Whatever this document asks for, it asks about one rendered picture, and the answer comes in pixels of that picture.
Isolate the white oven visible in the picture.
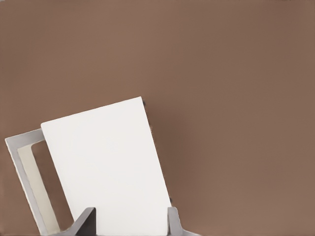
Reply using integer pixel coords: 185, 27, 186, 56
40, 96, 177, 236

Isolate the pale oven door handle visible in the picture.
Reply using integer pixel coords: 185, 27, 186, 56
4, 128, 75, 236

